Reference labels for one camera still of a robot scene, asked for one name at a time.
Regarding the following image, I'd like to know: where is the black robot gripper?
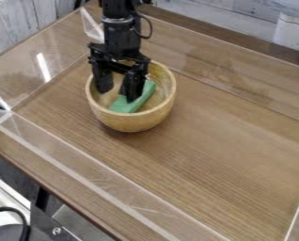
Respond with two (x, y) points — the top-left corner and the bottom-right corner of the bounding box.
(88, 42), (151, 103)

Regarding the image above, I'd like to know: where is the green rectangular block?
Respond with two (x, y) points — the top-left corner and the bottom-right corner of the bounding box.
(108, 79), (159, 114)

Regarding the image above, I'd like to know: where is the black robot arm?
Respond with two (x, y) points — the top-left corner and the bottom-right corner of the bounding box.
(88, 0), (152, 103)

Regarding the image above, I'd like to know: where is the brown wooden bowl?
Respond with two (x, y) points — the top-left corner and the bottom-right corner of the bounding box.
(85, 61), (177, 133)

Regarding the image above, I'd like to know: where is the black table leg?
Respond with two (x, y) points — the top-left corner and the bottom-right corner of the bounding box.
(35, 187), (51, 212)

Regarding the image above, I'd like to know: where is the white cylindrical container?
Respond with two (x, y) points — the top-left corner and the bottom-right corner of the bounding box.
(272, 12), (299, 51)

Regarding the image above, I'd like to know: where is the clear acrylic enclosure wall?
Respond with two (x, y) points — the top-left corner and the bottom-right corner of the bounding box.
(0, 7), (299, 241)

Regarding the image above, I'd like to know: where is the grey metal bracket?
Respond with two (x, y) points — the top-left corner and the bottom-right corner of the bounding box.
(29, 206), (81, 241)

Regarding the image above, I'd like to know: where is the black cable loop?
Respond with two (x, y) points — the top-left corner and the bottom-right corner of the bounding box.
(0, 206), (32, 241)

